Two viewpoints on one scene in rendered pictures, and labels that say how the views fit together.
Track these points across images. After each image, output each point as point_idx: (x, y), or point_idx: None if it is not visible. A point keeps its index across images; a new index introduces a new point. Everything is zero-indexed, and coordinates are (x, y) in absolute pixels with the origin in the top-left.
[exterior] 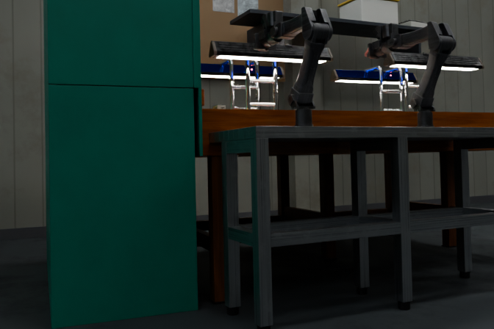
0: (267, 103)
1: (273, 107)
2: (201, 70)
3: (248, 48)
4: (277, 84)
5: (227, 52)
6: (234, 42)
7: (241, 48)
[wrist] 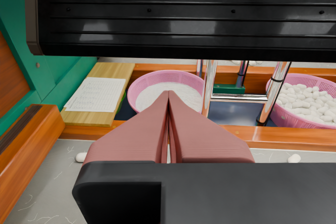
0: (249, 100)
1: (262, 105)
2: None
3: (187, 16)
4: (290, 62)
5: (83, 47)
6: None
7: (150, 23)
